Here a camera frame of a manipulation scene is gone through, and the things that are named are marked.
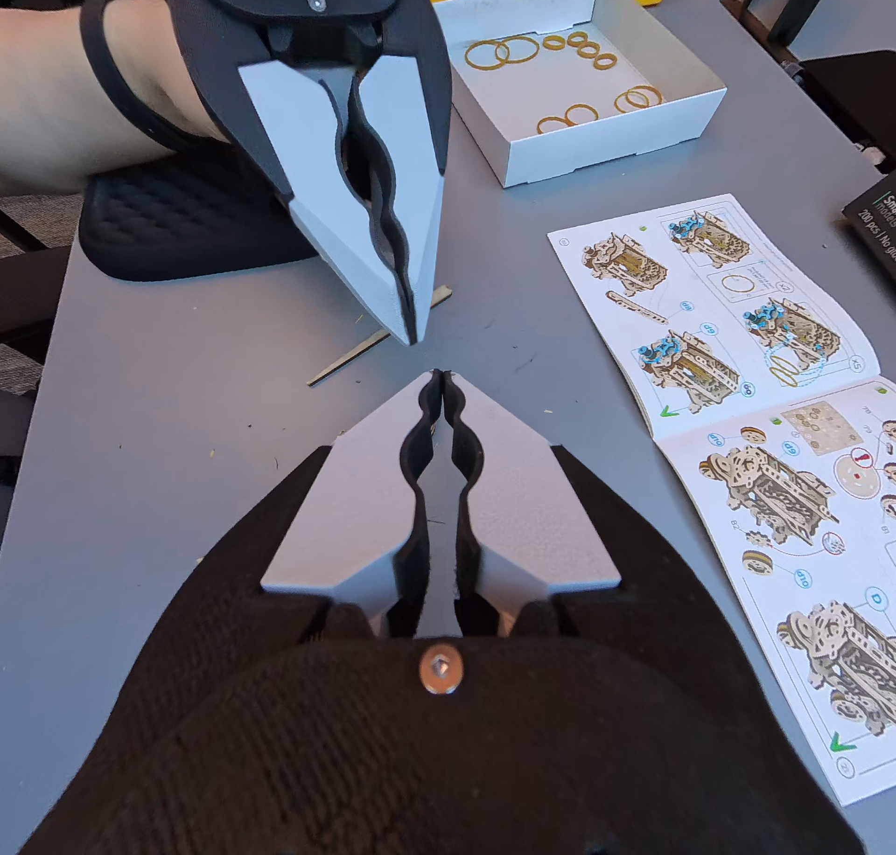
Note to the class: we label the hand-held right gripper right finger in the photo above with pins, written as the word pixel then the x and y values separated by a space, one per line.
pixel 546 519

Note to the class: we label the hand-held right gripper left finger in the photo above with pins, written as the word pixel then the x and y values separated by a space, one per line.
pixel 343 519

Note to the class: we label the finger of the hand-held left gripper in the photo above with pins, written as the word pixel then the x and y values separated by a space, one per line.
pixel 413 169
pixel 301 155

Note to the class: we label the person's left forearm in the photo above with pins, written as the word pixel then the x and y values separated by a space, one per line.
pixel 56 99

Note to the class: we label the white cardboard tray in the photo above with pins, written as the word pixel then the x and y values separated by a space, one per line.
pixel 518 92

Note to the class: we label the black wrist rest pad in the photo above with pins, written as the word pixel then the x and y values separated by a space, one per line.
pixel 175 232

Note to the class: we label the thin wooden stick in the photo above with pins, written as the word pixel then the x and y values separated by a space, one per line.
pixel 343 365

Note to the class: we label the group of yellow rubber bands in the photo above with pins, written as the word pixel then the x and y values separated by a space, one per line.
pixel 593 62

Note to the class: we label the illustrated instruction booklet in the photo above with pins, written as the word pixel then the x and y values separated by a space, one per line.
pixel 707 309

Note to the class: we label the black office chair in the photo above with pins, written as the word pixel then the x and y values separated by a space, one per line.
pixel 35 295

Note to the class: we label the black model kit box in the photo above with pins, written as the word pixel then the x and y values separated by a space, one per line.
pixel 875 225

